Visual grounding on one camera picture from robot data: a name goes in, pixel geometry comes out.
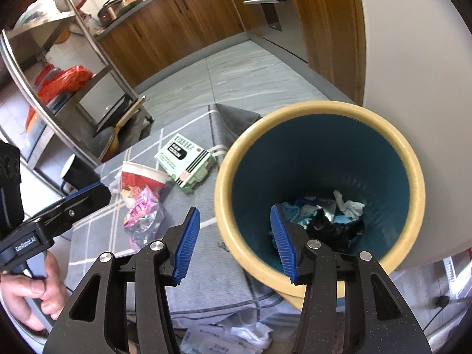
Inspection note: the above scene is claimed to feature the green and white box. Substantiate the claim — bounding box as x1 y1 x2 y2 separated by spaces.
154 133 217 194

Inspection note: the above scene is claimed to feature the purple snack wrapper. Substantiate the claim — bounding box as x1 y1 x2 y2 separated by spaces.
123 186 165 249

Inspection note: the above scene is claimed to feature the red paper cup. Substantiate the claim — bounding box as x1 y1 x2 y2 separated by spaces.
120 161 168 207

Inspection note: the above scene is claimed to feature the built-in steel oven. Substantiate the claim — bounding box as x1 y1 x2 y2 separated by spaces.
229 0 308 63

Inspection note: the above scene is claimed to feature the black plastic bag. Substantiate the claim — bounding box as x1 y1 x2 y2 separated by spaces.
304 208 366 253

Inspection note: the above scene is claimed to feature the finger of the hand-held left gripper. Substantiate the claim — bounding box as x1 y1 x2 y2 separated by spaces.
24 181 112 237

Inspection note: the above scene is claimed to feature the yellow-rimmed teal waste bin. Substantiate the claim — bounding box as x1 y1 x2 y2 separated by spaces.
214 101 426 312

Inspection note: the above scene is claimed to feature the wooden oven cabinet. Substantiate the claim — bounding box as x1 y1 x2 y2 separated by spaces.
286 0 367 106

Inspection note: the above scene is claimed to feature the rice cooker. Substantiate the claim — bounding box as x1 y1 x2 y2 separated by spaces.
96 0 123 28

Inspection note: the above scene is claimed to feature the stainless steel shelf rack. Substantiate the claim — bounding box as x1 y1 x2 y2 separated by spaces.
0 0 155 172

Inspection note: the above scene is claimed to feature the white plastic packet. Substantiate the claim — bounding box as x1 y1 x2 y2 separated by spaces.
181 324 237 354

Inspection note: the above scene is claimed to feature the clear plastic storage box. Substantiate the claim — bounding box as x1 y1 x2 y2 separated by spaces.
26 94 71 135

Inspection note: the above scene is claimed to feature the wooden sink cabinet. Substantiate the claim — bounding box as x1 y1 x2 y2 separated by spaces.
98 0 246 82

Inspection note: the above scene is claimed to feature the pan with wooden handle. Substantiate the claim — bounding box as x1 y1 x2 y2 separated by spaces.
92 95 147 161

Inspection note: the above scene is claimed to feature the grey plaid cloth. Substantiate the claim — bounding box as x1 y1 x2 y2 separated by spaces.
68 103 307 325

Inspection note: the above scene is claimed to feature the black mug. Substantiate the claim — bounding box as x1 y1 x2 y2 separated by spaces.
60 154 102 196

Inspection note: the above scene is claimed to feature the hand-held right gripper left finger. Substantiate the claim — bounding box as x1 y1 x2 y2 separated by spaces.
43 206 201 354

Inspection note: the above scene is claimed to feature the white rag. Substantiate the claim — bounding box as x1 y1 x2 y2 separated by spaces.
229 321 273 353

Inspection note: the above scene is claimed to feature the large red plastic bag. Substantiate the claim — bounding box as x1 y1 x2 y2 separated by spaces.
37 65 94 106

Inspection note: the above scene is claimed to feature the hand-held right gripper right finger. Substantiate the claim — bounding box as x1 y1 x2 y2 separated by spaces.
270 204 432 354

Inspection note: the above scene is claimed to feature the person's left hand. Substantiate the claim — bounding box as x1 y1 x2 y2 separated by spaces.
0 251 69 332

